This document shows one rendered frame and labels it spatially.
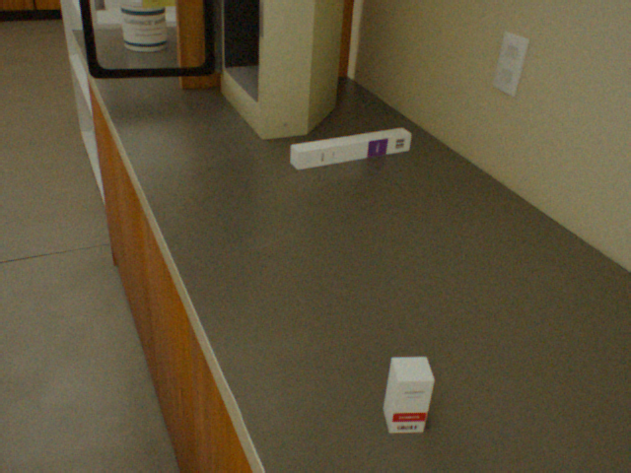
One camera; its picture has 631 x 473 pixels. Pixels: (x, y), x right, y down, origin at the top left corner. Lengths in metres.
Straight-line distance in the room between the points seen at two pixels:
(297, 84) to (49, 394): 1.29
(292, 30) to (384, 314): 0.69
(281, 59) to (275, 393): 0.80
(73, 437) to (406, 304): 1.33
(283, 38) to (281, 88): 0.11
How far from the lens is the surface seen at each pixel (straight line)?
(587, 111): 1.23
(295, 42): 1.39
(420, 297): 0.97
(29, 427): 2.12
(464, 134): 1.49
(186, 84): 1.74
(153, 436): 2.00
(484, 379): 0.86
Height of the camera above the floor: 1.51
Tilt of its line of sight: 32 degrees down
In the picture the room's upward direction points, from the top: 4 degrees clockwise
